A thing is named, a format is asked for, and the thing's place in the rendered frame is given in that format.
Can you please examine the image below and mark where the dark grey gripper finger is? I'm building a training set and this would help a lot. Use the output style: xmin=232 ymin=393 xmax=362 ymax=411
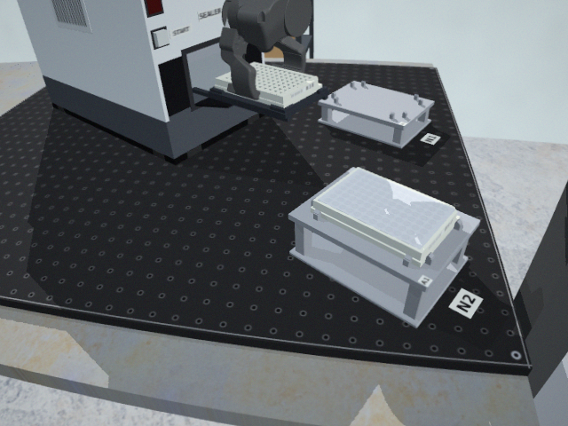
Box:
xmin=272 ymin=36 xmax=306 ymax=74
xmin=219 ymin=19 xmax=260 ymax=100

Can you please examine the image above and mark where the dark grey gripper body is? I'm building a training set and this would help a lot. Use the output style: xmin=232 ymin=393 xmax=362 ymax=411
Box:
xmin=222 ymin=0 xmax=312 ymax=53

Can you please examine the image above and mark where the white label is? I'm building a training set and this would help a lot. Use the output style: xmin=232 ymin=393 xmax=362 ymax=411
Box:
xmin=421 ymin=133 xmax=441 ymax=145
xmin=448 ymin=288 xmax=483 ymax=319

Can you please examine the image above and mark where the black perforated breadboard table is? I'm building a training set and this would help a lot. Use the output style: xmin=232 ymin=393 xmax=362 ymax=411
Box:
xmin=0 ymin=62 xmax=533 ymax=376

